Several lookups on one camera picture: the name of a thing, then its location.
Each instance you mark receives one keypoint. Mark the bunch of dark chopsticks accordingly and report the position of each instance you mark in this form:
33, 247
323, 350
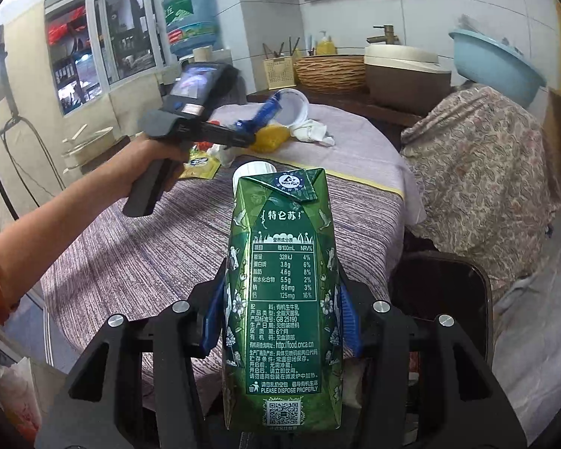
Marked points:
280, 49

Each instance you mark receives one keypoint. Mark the person's left hand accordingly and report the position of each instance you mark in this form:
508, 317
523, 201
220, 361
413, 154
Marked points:
140, 163

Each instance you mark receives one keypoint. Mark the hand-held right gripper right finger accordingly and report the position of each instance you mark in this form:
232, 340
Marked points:
353, 327

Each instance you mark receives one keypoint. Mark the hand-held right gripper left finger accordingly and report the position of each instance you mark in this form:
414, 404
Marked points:
212, 322

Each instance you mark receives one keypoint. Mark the sliding window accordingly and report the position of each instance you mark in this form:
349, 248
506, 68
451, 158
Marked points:
98, 42

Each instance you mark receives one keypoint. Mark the person's left forearm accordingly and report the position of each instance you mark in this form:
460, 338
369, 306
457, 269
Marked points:
51, 252

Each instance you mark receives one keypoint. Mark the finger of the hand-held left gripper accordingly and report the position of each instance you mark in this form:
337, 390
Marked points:
267, 108
229, 135

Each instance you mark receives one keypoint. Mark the brown white rice cooker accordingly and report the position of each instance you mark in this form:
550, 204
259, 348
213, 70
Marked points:
402, 79

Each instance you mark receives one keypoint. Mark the woven brown basin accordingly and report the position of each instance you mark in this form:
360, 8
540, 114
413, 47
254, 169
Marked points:
327, 75

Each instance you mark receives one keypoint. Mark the black phone stand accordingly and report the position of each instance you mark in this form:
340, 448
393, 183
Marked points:
11, 103

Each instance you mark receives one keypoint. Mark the red paper decoration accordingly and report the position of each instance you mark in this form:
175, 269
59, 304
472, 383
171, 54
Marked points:
60, 32

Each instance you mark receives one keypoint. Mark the light blue plastic basin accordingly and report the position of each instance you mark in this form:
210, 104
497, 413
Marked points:
495, 70

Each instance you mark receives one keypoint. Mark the light wooden cabinet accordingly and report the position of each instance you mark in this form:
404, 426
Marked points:
558, 117

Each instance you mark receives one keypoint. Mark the beige chopstick holder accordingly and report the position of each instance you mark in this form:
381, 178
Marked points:
278, 72

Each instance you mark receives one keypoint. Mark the white plastic bag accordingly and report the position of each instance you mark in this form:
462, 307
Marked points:
18, 393

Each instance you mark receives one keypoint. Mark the blue water jug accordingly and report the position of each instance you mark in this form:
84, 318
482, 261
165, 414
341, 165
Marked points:
189, 18

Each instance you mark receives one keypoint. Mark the white tissue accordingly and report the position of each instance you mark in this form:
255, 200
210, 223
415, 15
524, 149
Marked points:
222, 155
313, 132

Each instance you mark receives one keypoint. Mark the floral cloth cover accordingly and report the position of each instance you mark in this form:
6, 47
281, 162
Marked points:
472, 173

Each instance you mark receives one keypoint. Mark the white cloth cover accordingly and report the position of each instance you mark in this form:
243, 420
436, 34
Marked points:
533, 336

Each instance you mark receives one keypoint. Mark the yellow green snack packet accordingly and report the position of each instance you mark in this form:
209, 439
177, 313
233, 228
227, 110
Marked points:
198, 168

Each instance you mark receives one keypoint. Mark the green milk carton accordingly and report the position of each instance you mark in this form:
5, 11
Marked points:
280, 290

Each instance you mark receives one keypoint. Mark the yellow soap bottle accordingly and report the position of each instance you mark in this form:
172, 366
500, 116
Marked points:
326, 46

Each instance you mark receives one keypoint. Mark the white small cup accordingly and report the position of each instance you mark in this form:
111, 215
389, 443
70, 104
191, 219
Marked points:
297, 105

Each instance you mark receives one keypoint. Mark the dark wooden counter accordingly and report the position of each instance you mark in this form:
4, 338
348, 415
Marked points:
355, 103

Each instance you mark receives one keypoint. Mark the bronze faucet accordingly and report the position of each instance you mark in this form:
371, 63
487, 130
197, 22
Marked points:
388, 35

